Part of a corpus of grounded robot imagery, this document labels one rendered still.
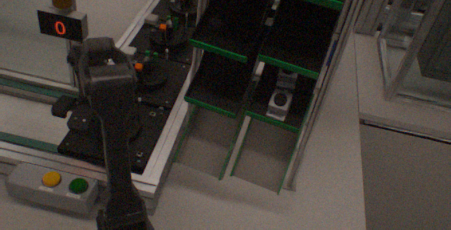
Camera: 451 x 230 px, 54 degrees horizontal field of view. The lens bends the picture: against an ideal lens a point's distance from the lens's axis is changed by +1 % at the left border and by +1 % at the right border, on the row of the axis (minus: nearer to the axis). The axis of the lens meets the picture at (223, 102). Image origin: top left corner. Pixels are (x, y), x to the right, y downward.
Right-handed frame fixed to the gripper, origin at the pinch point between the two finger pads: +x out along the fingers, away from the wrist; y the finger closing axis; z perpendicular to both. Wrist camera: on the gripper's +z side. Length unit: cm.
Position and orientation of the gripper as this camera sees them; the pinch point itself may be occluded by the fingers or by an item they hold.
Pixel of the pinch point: (94, 129)
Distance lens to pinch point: 112.7
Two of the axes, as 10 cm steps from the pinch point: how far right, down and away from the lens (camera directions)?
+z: -2.2, 6.2, -7.5
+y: 9.7, 2.4, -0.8
